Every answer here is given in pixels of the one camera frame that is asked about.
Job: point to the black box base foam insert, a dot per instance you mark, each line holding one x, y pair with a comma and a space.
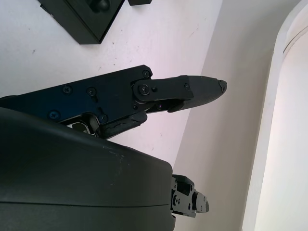
79, 21

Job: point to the black RealSense box lid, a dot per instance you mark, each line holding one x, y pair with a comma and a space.
139, 2

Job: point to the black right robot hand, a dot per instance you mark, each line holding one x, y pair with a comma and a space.
60, 173

